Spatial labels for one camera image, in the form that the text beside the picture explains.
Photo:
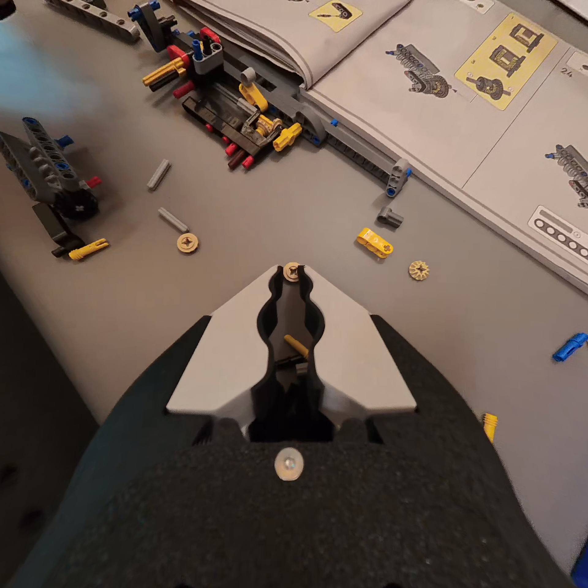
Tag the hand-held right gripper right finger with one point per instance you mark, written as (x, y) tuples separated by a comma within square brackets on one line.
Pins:
[(363, 363)]

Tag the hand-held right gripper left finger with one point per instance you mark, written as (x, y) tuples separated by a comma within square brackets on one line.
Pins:
[(220, 363)]

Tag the tan lego bevel gear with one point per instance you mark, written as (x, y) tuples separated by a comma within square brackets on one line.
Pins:
[(418, 270), (292, 272)]

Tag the tan lego bushing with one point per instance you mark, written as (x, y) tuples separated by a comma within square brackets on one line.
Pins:
[(187, 242)]

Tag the yellow lego connector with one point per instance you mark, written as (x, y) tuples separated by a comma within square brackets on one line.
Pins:
[(374, 242)]

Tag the dark grey lego connector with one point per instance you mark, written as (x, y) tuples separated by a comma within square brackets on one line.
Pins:
[(390, 217)]

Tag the grey lego axle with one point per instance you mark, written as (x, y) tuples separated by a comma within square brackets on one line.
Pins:
[(173, 219), (158, 175)]

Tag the blue lego pin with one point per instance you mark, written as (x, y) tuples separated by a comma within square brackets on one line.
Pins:
[(569, 347)]

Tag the lego engine subassembly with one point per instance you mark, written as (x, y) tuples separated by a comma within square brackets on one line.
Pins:
[(50, 174)]

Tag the lego chassis assembly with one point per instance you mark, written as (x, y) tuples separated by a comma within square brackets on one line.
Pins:
[(239, 101)]

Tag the lego instruction booklet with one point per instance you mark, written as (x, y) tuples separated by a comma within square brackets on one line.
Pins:
[(459, 92)]

